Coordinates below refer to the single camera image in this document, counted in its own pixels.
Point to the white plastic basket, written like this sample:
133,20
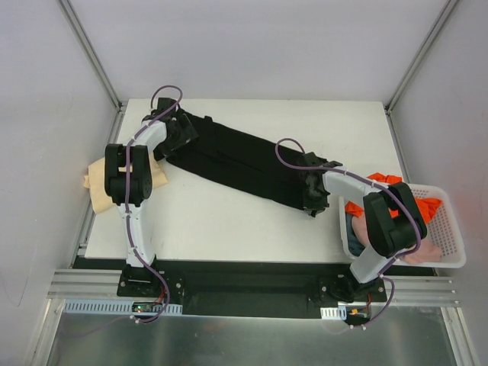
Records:
443,230

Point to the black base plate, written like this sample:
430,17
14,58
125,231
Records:
292,306

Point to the left aluminium frame post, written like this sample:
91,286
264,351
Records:
86,45

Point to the aluminium front rail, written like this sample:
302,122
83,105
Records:
428,291

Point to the right aluminium frame post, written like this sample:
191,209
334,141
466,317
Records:
433,34

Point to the orange t shirt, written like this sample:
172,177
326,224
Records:
427,206

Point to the pink garment in basket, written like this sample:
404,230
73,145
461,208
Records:
427,252

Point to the slotted cable duct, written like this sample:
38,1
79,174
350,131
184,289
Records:
111,307
333,313

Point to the right slotted cable duct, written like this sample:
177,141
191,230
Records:
333,313

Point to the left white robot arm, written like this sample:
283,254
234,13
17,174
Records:
128,179

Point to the folded beige t shirt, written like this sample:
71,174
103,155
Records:
94,182

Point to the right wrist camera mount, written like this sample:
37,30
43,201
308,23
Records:
310,159

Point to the blue garment in basket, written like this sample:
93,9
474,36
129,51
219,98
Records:
357,236

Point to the left slotted cable duct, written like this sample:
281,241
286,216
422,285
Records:
111,307

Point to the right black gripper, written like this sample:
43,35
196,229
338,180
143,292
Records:
315,187

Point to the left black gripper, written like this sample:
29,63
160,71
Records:
182,132

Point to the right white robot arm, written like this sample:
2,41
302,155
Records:
393,220

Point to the aluminium frame post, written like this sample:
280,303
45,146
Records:
433,34
86,45

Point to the black t shirt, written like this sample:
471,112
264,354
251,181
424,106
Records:
239,160

